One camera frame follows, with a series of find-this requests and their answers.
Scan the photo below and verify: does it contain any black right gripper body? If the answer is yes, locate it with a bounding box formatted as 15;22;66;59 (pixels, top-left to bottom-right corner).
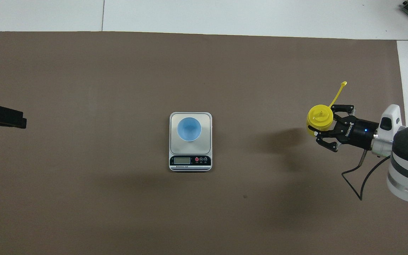
334;117;380;149

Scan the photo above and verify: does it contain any light blue paper cup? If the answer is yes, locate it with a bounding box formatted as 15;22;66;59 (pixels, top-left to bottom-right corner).
177;117;202;142

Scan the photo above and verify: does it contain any brown table mat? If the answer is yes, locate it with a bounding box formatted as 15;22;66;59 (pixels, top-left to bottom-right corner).
0;31;408;255

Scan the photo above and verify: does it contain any yellow squeeze bottle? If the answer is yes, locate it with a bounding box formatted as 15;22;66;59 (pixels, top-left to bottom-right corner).
306;81;348;137

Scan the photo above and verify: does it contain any silver digital kitchen scale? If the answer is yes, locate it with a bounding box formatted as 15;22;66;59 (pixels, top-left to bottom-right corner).
169;112;213;172

